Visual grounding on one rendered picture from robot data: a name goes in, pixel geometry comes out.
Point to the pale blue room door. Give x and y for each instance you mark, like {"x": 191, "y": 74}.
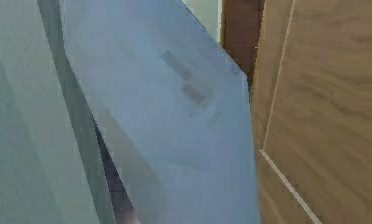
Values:
{"x": 180, "y": 150}

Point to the light brown wooden door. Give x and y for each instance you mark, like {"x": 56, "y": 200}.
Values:
{"x": 327, "y": 113}

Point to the dark brown door frame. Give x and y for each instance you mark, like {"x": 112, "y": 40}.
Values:
{"x": 240, "y": 36}

